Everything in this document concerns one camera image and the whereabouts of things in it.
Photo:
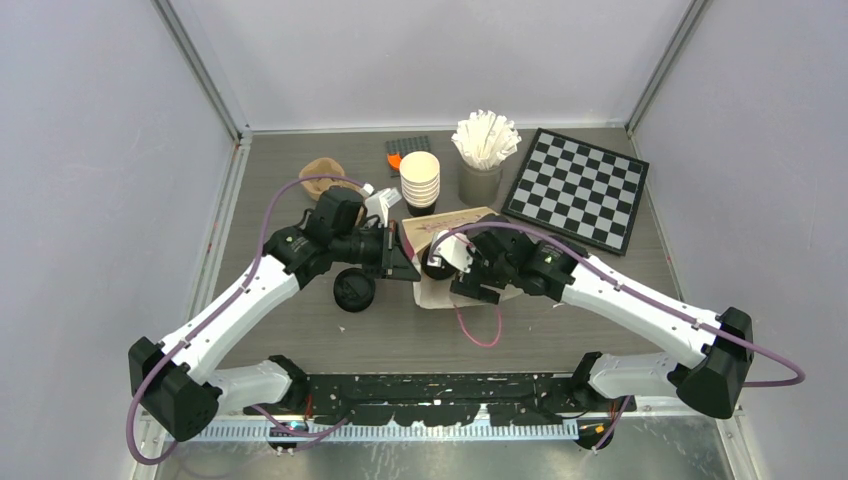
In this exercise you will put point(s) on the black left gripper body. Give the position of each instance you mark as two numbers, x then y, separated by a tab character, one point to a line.
366	248

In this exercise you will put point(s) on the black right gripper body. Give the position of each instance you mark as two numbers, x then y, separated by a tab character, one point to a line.
496	273

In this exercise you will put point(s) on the yellow pink paper bag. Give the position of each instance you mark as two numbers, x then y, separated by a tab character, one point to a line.
435	295

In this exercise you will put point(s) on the stack of paper cups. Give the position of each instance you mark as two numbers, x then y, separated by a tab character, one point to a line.
420	182

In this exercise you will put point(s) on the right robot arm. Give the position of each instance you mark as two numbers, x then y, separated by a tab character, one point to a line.
703	358

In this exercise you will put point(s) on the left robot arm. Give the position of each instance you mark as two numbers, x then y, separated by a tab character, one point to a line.
177	380

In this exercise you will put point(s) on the stack of black cup lids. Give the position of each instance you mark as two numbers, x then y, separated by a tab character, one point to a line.
353	290

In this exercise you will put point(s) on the brown pulp cup carrier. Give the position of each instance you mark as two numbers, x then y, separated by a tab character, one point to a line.
322	174

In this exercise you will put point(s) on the orange curved toy piece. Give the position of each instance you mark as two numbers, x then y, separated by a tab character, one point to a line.
394	160

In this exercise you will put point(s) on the black white checkerboard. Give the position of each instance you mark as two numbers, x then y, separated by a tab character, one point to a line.
578	190

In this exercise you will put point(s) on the small dark mat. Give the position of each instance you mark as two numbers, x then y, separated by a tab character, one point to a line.
404	146

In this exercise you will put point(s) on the white paper-wrapped straws bundle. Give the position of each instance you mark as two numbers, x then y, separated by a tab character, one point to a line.
485	139

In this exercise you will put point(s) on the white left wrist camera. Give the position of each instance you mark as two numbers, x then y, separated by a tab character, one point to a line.
376	205

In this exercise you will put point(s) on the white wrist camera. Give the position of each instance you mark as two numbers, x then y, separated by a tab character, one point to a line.
376	205
455	248

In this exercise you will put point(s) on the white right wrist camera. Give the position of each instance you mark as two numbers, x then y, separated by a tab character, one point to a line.
455	248

